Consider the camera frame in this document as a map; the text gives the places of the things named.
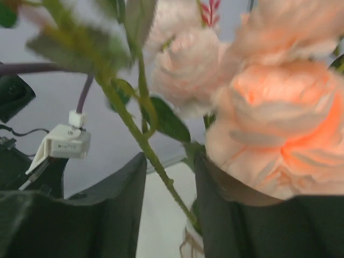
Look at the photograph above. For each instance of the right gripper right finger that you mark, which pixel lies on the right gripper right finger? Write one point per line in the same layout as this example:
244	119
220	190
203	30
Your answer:
238	221

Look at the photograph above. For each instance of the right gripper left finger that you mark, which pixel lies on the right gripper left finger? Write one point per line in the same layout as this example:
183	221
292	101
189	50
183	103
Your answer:
101	221

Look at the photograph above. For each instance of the light pink rose stem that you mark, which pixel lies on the light pink rose stem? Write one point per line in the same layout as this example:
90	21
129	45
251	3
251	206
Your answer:
186	52

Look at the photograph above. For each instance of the peach rose stem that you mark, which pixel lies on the peach rose stem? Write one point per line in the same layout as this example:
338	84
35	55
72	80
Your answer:
117	66

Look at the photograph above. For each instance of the orange rose stem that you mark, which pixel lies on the orange rose stem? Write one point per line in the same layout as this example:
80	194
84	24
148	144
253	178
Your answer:
279	122

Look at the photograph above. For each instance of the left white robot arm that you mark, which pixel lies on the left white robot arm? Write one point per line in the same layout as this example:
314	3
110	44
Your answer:
15	95

